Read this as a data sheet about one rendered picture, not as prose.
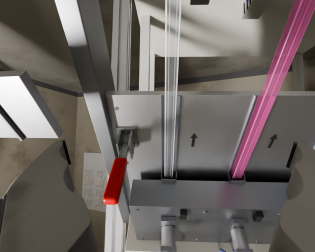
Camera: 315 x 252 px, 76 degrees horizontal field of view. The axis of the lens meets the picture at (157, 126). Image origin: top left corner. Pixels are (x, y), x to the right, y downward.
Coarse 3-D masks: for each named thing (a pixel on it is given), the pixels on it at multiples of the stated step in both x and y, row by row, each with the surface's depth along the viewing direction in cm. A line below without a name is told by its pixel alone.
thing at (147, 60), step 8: (144, 16) 64; (144, 24) 64; (144, 32) 64; (144, 40) 64; (144, 48) 63; (144, 56) 63; (152, 56) 91; (296, 56) 88; (144, 64) 63; (152, 64) 91; (296, 64) 88; (144, 72) 63; (152, 72) 90; (296, 72) 88; (144, 80) 62; (152, 80) 90; (296, 80) 88; (144, 88) 62; (152, 88) 90; (296, 88) 88
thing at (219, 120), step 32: (128, 96) 24; (160, 96) 24; (192, 96) 24; (224, 96) 24; (256, 96) 23; (288, 96) 24; (160, 128) 28; (192, 128) 27; (224, 128) 27; (288, 128) 27; (128, 160) 32; (160, 160) 32; (192, 160) 32; (224, 160) 32; (256, 160) 31; (128, 192) 39
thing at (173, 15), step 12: (168, 0) 17; (180, 0) 17; (168, 12) 17; (180, 12) 17; (168, 24) 18; (180, 24) 18; (168, 36) 19; (168, 48) 19; (168, 60) 20; (168, 72) 21; (168, 84) 22; (168, 96) 23; (168, 108) 24; (168, 120) 25; (168, 132) 27; (168, 144) 28; (168, 156) 30; (168, 168) 32
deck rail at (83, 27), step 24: (72, 0) 17; (96, 0) 21; (72, 24) 18; (96, 24) 22; (72, 48) 20; (96, 48) 22; (96, 72) 22; (96, 96) 23; (96, 120) 26; (120, 192) 37
